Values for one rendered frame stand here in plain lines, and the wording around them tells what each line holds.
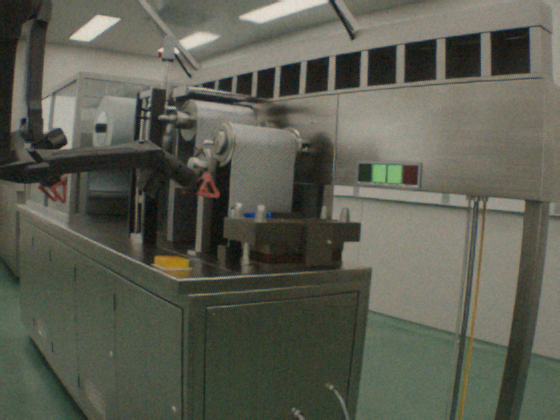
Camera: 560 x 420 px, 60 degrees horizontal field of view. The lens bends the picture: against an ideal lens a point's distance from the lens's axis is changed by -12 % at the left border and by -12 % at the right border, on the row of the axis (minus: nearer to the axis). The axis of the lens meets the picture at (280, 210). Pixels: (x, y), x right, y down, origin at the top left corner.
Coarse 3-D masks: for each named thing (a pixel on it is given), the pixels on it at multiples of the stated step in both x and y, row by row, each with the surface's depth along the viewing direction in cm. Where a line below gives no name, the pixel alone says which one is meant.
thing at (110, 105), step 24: (48, 96) 286; (72, 96) 239; (96, 96) 235; (120, 96) 242; (72, 120) 236; (96, 120) 236; (120, 120) 244; (96, 144) 237; (168, 144) 260; (120, 168) 246; (96, 192) 240; (120, 192) 247; (168, 192) 263; (96, 216) 240; (120, 216) 248
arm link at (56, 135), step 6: (36, 126) 147; (36, 132) 147; (42, 132) 149; (48, 132) 153; (54, 132) 155; (60, 132) 157; (36, 138) 148; (42, 138) 149; (54, 138) 154; (60, 138) 156; (66, 138) 158; (54, 144) 154; (60, 144) 156; (66, 144) 159
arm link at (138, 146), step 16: (128, 144) 136; (144, 144) 141; (48, 160) 115; (64, 160) 119; (80, 160) 123; (96, 160) 126; (112, 160) 130; (128, 160) 134; (144, 160) 137; (32, 176) 111; (48, 176) 114
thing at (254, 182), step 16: (240, 160) 164; (256, 160) 167; (240, 176) 164; (256, 176) 168; (272, 176) 172; (288, 176) 175; (240, 192) 165; (256, 192) 168; (272, 192) 172; (288, 192) 176; (272, 208) 173; (288, 208) 176
